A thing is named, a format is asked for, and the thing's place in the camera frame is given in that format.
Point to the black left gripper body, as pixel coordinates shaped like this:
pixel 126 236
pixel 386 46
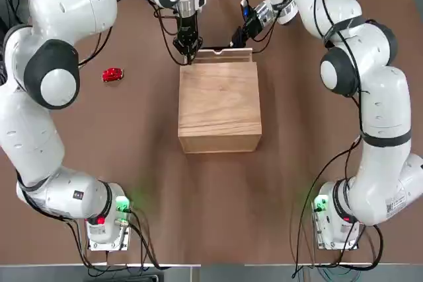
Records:
pixel 187 29

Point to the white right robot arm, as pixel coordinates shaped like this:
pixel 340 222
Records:
pixel 380 113

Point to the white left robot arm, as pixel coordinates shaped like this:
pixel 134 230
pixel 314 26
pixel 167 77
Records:
pixel 33 123

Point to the wooden cabinet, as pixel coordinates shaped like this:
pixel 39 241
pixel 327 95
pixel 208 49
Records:
pixel 219 103

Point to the red toy car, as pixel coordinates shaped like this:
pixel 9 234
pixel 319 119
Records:
pixel 112 75

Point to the wooden drawer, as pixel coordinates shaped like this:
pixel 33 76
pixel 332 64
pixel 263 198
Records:
pixel 228 55

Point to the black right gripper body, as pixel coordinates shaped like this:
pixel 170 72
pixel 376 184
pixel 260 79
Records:
pixel 253 22

